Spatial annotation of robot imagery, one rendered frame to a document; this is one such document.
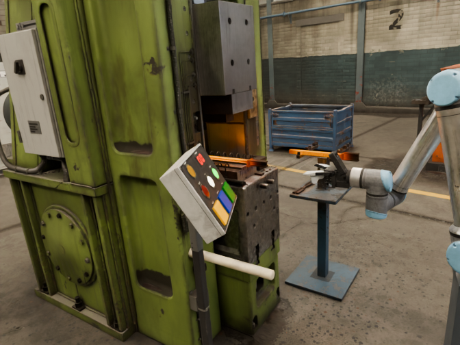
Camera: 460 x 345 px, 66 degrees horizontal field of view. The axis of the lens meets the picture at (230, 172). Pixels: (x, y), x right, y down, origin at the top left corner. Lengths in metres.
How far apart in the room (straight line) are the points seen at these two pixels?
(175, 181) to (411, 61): 8.48
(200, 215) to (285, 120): 4.76
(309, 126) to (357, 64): 4.32
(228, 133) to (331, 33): 8.14
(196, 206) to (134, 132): 0.72
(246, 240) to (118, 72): 1.04
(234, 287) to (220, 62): 1.21
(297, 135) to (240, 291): 4.04
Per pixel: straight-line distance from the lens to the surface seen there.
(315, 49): 10.36
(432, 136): 1.64
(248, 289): 2.05
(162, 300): 2.07
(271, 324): 2.32
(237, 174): 1.79
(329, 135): 5.60
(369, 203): 1.67
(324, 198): 2.23
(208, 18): 1.71
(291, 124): 5.84
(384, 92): 9.59
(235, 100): 1.74
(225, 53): 1.68
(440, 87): 1.43
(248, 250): 1.90
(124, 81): 1.80
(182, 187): 1.18
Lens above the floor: 1.52
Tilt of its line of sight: 17 degrees down
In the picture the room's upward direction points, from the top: 4 degrees counter-clockwise
